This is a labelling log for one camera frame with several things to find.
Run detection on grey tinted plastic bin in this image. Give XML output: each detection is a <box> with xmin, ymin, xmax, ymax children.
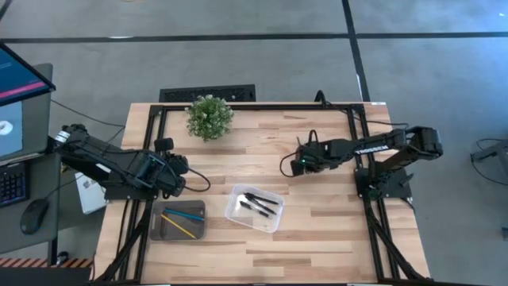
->
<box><xmin>149</xmin><ymin>199</ymin><xmax>207</xmax><ymax>242</ymax></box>

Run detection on black computer mouse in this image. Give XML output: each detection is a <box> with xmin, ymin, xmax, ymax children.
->
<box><xmin>19</xmin><ymin>198</ymin><xmax>51</xmax><ymax>236</ymax></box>

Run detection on black keyboard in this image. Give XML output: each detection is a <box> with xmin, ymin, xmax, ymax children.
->
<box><xmin>0</xmin><ymin>160</ymin><xmax>29</xmax><ymax>208</ymax></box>

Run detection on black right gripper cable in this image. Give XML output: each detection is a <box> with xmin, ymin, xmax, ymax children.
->
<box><xmin>279</xmin><ymin>129</ymin><xmax>319</xmax><ymax>179</ymax></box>

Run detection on black ballpoint pen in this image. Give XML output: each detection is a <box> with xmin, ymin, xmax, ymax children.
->
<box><xmin>255</xmin><ymin>194</ymin><xmax>278</xmax><ymax>216</ymax></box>
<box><xmin>239</xmin><ymin>200</ymin><xmax>274</xmax><ymax>219</ymax></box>
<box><xmin>243</xmin><ymin>191</ymin><xmax>280</xmax><ymax>207</ymax></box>

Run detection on grey desk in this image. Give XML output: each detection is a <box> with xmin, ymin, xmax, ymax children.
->
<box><xmin>0</xmin><ymin>153</ymin><xmax>63</xmax><ymax>255</ymax></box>

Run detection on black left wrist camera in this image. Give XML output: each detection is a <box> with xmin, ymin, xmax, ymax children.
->
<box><xmin>153</xmin><ymin>137</ymin><xmax>175</xmax><ymax>153</ymax></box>

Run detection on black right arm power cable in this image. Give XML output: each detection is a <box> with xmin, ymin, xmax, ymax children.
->
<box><xmin>314</xmin><ymin>90</ymin><xmax>410</xmax><ymax>130</ymax></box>

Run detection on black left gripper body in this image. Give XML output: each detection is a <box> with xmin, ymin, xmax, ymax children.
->
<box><xmin>158</xmin><ymin>153</ymin><xmax>190</xmax><ymax>199</ymax></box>

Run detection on black floor vent grille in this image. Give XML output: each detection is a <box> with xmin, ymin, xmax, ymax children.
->
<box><xmin>159</xmin><ymin>83</ymin><xmax>257</xmax><ymax>103</ymax></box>

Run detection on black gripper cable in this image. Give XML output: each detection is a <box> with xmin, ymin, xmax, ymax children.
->
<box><xmin>279</xmin><ymin>129</ymin><xmax>319</xmax><ymax>179</ymax></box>
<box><xmin>186</xmin><ymin>168</ymin><xmax>213</xmax><ymax>194</ymax></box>

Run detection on blue pencil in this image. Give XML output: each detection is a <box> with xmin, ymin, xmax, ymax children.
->
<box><xmin>163</xmin><ymin>207</ymin><xmax>206</xmax><ymax>222</ymax></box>

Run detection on black panel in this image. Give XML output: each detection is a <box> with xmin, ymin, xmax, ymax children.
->
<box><xmin>0</xmin><ymin>266</ymin><xmax>93</xmax><ymax>286</ymax></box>

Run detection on black aluminium table frame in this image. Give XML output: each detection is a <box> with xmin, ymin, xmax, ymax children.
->
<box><xmin>93</xmin><ymin>102</ymin><xmax>433</xmax><ymax>285</ymax></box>

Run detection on black stand with cables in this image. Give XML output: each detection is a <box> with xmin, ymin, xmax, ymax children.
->
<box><xmin>470</xmin><ymin>137</ymin><xmax>508</xmax><ymax>186</ymax></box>

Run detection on clear plastic bin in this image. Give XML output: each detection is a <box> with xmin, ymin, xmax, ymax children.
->
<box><xmin>224</xmin><ymin>183</ymin><xmax>286</xmax><ymax>234</ymax></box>

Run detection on thin black floor cable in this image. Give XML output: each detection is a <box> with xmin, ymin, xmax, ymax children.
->
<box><xmin>50</xmin><ymin>99</ymin><xmax>126</xmax><ymax>129</ymax></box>

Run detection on yellow pencil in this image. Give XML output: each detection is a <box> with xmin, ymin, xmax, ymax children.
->
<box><xmin>160</xmin><ymin>213</ymin><xmax>198</xmax><ymax>240</ymax></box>

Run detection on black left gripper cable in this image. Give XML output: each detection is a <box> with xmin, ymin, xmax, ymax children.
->
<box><xmin>186</xmin><ymin>168</ymin><xmax>213</xmax><ymax>194</ymax></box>

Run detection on grey monitor with light screen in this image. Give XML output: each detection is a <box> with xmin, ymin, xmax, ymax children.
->
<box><xmin>0</xmin><ymin>62</ymin><xmax>54</xmax><ymax>162</ymax></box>

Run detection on white cardboard box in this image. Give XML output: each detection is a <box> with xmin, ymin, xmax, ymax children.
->
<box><xmin>74</xmin><ymin>170</ymin><xmax>108</xmax><ymax>215</ymax></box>

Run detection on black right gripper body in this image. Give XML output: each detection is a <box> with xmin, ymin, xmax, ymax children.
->
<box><xmin>291</xmin><ymin>141</ymin><xmax>333</xmax><ymax>176</ymax></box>

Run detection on green potted plant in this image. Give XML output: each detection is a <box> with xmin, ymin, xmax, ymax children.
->
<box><xmin>185</xmin><ymin>94</ymin><xmax>235</xmax><ymax>143</ymax></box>

